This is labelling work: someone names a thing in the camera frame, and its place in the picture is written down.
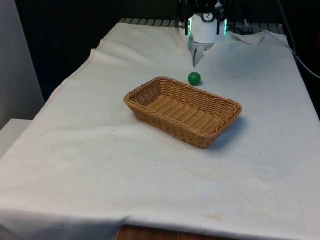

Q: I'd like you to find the green ball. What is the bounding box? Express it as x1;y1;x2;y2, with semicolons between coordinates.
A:
187;71;202;86

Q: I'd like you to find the rectangular wicker basket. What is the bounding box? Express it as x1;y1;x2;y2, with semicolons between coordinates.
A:
123;75;243;150

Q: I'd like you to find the grey cable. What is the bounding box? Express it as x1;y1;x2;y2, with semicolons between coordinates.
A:
278;0;320;78

